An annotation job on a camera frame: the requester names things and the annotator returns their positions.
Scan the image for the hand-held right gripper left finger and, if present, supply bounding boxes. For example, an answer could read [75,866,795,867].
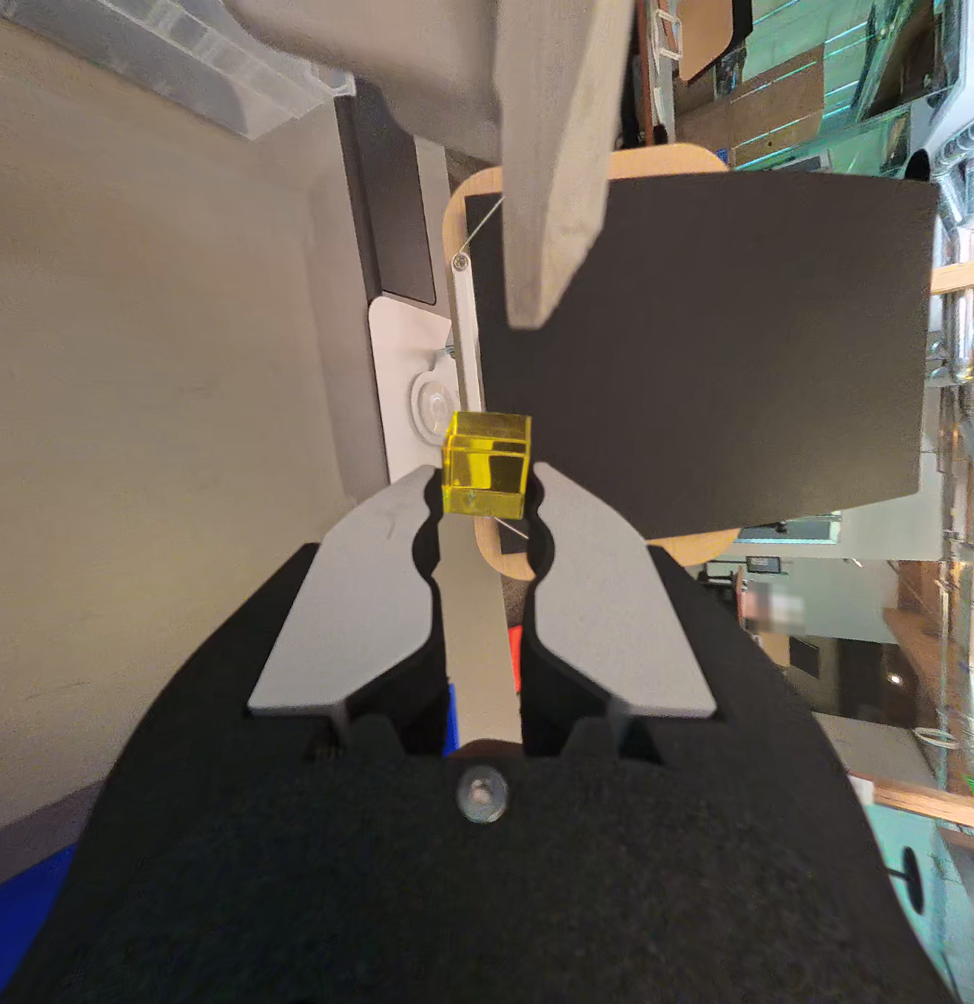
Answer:
[247,466,449,754]

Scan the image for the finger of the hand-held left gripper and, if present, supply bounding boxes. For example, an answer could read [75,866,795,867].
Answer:
[220,0,504,159]
[495,0,637,330]

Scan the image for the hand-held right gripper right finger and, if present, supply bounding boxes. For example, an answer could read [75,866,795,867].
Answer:
[525,461,720,754]

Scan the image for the yellow transparent cube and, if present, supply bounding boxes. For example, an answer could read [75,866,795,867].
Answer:
[442,412,533,519]

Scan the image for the grey desk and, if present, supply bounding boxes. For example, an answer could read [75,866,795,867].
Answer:
[0,12,390,895]

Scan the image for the dark flat pad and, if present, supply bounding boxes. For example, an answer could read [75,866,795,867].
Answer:
[334,78,438,309]

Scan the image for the clear plastic bin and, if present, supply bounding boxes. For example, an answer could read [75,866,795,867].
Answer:
[0,0,356,144]

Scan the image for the white stand base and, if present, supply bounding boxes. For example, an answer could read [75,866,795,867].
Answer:
[368,294,458,485]

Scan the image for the black panel with wooden rim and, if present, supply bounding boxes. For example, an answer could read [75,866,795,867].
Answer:
[442,143,941,583]

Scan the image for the blue plastic bin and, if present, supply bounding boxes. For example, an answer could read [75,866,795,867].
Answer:
[0,846,77,1004]

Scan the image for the metal bracket strip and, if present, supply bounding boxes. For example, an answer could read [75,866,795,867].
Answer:
[446,249,529,746]

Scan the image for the silver air duct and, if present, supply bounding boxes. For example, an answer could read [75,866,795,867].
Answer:
[926,110,974,387]

